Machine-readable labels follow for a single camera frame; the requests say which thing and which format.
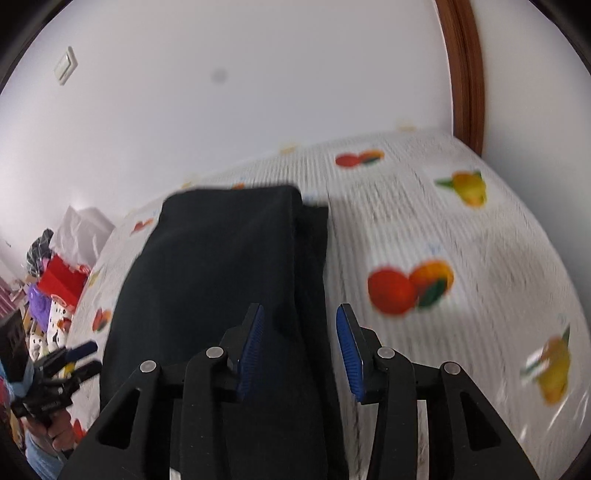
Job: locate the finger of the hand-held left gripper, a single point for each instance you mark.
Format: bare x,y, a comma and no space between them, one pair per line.
85,370
78,350

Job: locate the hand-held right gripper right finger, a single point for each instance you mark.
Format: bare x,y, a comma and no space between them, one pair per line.
347,353

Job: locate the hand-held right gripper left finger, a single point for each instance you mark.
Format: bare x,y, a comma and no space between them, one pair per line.
251,357

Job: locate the black sweater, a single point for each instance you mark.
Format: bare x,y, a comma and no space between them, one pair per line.
221,258

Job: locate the person's left forearm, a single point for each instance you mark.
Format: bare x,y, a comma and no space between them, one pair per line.
41,461

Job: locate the person's left hand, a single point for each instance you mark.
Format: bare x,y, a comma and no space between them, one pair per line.
60,434

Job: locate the white polka dot cloth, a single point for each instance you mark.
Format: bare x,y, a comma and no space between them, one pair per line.
53,325

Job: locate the purple bag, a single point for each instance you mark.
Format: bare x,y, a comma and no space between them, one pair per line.
38,307

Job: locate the red bag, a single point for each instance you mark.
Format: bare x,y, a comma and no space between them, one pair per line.
62,279

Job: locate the black and white patterned cloth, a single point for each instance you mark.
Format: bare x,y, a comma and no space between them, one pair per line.
39,251

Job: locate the white plastic bag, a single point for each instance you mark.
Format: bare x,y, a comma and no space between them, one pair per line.
81,235

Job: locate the fruit print white tablecloth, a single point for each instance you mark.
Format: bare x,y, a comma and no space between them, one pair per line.
415,221

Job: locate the white wall light switch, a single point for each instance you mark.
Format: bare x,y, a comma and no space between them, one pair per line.
65,64

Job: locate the brown wooden door frame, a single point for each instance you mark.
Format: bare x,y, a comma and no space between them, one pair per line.
466,69

